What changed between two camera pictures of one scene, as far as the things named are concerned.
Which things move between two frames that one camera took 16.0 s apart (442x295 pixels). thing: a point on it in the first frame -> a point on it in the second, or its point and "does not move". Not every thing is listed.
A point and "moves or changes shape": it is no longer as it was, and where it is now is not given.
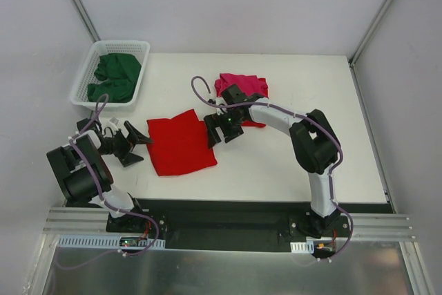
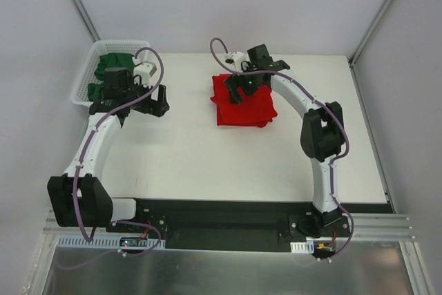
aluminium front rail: [363, 226] does not move
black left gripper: [123, 144] -> [152, 102]
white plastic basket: [139, 49] does not move
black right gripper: [221, 128] -> [239, 83]
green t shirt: [121, 72] does not move
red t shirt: [179, 144] moves or changes shape
